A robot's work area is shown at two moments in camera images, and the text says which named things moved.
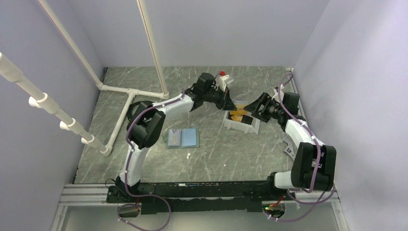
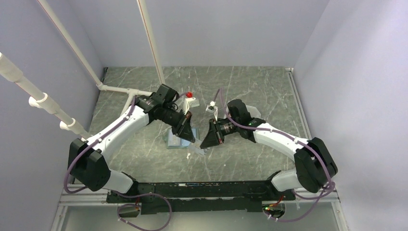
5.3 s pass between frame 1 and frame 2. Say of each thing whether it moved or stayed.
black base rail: stayed
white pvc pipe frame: stayed
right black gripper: moved
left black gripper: moved
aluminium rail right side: stayed
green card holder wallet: stayed
